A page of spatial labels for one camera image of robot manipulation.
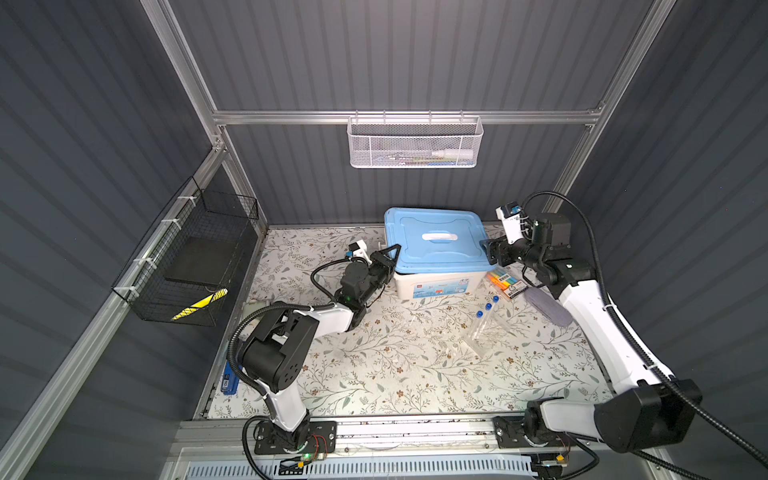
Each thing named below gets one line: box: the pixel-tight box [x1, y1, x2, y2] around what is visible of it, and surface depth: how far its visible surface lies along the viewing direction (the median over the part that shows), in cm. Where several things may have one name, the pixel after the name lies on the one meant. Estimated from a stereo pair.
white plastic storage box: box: [394, 272, 487, 299], surface depth 95 cm
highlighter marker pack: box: [487, 269, 529, 299], surface depth 104 cm
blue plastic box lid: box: [384, 207, 498, 273], surface depth 91 cm
